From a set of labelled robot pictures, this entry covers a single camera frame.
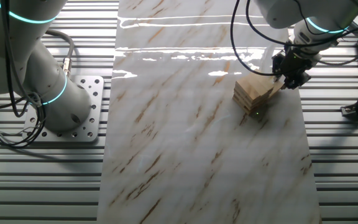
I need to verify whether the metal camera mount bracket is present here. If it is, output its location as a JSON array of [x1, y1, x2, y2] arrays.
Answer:
[[340, 98, 358, 118]]

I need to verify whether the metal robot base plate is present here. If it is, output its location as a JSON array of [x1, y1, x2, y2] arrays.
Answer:
[[22, 75, 104, 143]]

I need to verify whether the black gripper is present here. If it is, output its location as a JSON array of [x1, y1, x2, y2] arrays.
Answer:
[[272, 51, 312, 91]]

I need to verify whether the white marble pattern sheet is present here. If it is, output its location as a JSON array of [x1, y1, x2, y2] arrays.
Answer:
[[96, 0, 323, 224]]

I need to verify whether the grey cable with metal connector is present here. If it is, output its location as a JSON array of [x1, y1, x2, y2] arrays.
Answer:
[[45, 29, 76, 78]]

